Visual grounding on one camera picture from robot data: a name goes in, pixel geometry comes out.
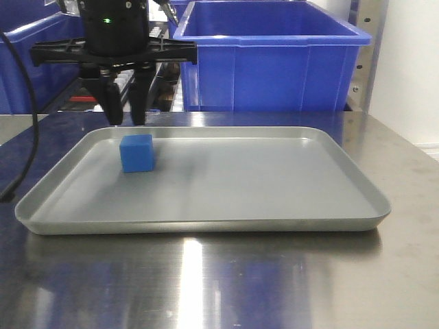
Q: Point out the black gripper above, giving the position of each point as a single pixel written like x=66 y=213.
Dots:
x=74 y=51

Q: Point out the steel shelf upright post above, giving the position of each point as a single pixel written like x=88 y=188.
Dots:
x=369 y=16

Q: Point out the blue cube block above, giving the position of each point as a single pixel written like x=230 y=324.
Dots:
x=137 y=153

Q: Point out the grey metal tray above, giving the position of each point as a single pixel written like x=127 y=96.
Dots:
x=205 y=179

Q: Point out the large blue bin right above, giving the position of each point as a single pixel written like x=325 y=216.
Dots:
x=288 y=56

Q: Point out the blue bin behind centre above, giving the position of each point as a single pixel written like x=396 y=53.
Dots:
x=174 y=10

